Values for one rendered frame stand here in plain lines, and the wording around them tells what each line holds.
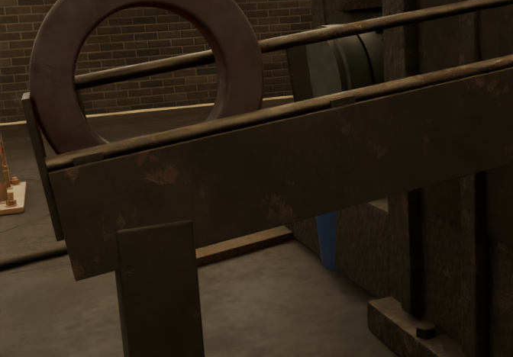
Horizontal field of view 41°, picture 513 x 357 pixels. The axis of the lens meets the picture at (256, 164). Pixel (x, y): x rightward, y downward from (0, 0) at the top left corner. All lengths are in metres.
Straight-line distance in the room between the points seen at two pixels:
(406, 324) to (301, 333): 0.26
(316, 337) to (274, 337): 0.09
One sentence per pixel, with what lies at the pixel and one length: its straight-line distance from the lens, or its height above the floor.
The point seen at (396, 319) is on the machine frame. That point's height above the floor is 0.07.
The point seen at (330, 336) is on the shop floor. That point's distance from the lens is 1.57.
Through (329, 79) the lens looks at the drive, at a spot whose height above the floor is 0.53.
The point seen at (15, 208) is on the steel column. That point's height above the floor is 0.02.
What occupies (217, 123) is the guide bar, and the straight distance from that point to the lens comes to 0.53.
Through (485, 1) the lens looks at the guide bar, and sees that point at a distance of 0.73.
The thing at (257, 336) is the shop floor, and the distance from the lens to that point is 1.58.
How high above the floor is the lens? 0.67
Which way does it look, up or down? 11 degrees down
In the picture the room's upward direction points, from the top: 4 degrees counter-clockwise
